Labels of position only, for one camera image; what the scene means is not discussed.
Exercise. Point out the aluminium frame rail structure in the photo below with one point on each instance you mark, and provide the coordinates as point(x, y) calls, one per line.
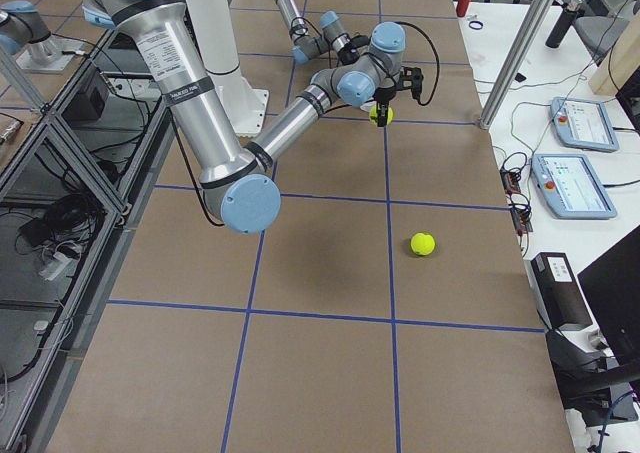
point(82, 142)

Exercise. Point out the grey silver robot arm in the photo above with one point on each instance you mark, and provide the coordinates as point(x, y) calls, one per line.
point(310, 28)
point(190, 50)

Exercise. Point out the blue teach pendant far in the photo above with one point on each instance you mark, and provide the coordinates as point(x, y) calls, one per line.
point(583, 124)

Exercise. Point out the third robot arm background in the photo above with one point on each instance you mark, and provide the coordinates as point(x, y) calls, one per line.
point(22, 27)

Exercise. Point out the blue teach pendant near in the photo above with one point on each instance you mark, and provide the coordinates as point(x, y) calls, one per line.
point(570, 187)

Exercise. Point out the black bottle on bench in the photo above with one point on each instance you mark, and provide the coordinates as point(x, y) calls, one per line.
point(569, 13)

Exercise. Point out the blue tape roll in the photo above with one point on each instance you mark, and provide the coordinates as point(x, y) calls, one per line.
point(475, 24)

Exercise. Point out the black box white label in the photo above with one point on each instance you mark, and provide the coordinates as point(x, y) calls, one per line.
point(564, 304)

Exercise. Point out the white column behind arm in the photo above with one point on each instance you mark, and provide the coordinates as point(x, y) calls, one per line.
point(211, 21)

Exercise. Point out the yellow tennis ball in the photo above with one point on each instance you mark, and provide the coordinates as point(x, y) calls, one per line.
point(422, 244)
point(381, 115)

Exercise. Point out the blue teach pendant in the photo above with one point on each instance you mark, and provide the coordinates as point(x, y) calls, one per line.
point(570, 187)
point(583, 124)

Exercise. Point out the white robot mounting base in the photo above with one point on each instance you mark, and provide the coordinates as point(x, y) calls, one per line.
point(249, 110)

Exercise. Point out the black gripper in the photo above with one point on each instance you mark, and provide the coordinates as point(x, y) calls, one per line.
point(383, 95)

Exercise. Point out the black computer monitor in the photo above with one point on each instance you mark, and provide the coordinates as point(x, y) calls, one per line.
point(611, 287)

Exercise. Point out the aluminium frame post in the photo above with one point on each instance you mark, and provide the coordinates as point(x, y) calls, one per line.
point(524, 38)

